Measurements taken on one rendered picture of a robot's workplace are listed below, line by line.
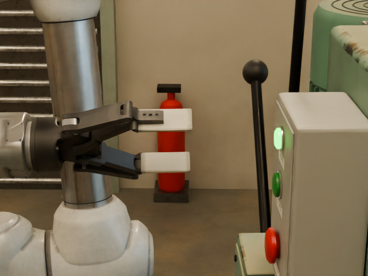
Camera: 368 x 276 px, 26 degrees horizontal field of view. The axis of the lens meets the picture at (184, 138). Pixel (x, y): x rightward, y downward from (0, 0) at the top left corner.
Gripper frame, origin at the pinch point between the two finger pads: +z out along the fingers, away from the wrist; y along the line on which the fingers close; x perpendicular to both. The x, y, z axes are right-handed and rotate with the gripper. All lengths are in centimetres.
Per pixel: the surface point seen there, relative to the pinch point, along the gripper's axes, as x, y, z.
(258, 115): 1.2, 5.5, 9.9
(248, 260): -23.7, 23.7, 5.5
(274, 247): -26.0, 35.4, 6.5
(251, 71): 7.3, 6.3, 9.3
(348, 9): 5.9, 22.6, 18.7
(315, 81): 0.0, 16.4, 15.4
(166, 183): 108, -283, -3
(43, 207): 96, -285, -65
